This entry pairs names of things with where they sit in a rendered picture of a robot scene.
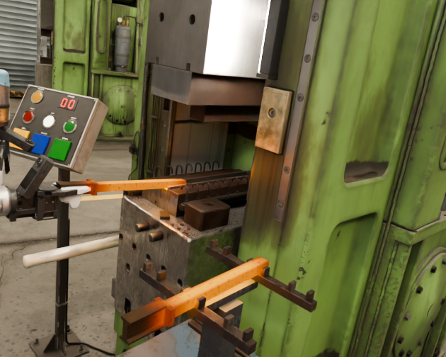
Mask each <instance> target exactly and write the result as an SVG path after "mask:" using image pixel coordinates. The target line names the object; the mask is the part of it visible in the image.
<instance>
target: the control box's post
mask: <svg viewBox="0 0 446 357"><path fill-rule="evenodd" d="M58 181H70V171H68V170H65V169H61V168H58ZM58 203H59V212H58V218H57V248H62V247H67V245H68V222H69V204H68V203H65V202H61V201H60V200H59V198H58ZM66 289H67V259H62V260H59V261H57V270H56V300H55V302H56V303H57V304H58V305H60V304H62V303H65V302H66ZM65 312H66V305H63V306H59V307H57V306H56V304H55V333H56V335H57V350H58V349H59V335H61V334H62V335H63V338H64V335H65Z"/></svg>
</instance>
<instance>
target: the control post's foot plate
mask: <svg viewBox="0 0 446 357"><path fill-rule="evenodd" d="M67 341H68V342H81V340H80V339H79V338H78V336H77V335H76V334H75V333H74V332H73V330H72V329H70V327H69V324H68V325H67ZM29 346H30V349H31V350H32V351H33V352H34V353H35V357H82V356H84V355H85V354H87V353H90V351H89V349H88V348H86V347H85V345H83V344H67V343H66V341H65V335H64V338H63V335H62V334H61V335H59V349H58V350H57V335H56V333H55V334H51V335H49V336H45V337H43V338H41V339H38V338H35V340H34V341H32V342H30V343H29Z"/></svg>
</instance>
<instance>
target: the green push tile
mask: <svg viewBox="0 0 446 357"><path fill-rule="evenodd" d="M71 145H72V142H68V141H65V140H60V139H57V138H55V140H54V142H53V145H52V147H51V150H50V153H49V154H48V157H49V158H52V159H56V160H60V161H62V162H65V160H66V158H67V155H68V153H69V150H70V148H71Z"/></svg>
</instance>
